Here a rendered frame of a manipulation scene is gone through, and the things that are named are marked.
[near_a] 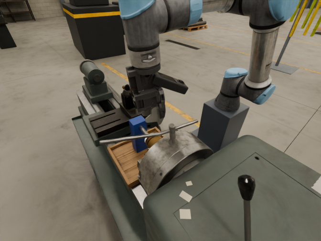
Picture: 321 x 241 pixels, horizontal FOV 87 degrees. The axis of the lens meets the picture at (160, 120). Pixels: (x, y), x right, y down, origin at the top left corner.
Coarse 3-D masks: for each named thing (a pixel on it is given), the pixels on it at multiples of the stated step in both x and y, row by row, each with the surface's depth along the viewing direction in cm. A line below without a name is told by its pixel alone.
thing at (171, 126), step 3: (171, 123) 58; (171, 126) 56; (174, 126) 57; (171, 129) 57; (174, 129) 57; (171, 132) 58; (174, 132) 58; (171, 135) 59; (174, 135) 59; (171, 138) 60; (174, 138) 60; (171, 141) 62; (174, 141) 62
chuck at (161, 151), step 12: (180, 132) 67; (156, 144) 63; (168, 144) 62; (180, 144) 61; (144, 156) 64; (156, 156) 61; (168, 156) 59; (144, 168) 63; (156, 168) 59; (144, 180) 63
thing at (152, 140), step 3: (147, 138) 82; (150, 138) 81; (153, 138) 80; (156, 138) 80; (159, 138) 80; (147, 141) 82; (150, 141) 80; (153, 141) 79; (156, 141) 78; (147, 144) 82; (150, 144) 79; (153, 144) 78; (150, 147) 78
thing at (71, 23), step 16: (80, 0) 428; (96, 0) 445; (80, 16) 412; (96, 16) 430; (112, 16) 449; (80, 32) 430; (96, 32) 449; (112, 32) 469; (80, 48) 490; (96, 48) 470; (112, 48) 493
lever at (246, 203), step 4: (244, 200) 33; (244, 204) 34; (248, 204) 33; (244, 208) 34; (248, 208) 33; (244, 212) 34; (248, 212) 33; (244, 216) 34; (248, 216) 33; (244, 220) 34; (248, 220) 34; (244, 224) 35; (248, 224) 34; (248, 228) 34; (248, 232) 34; (248, 236) 34; (248, 240) 34
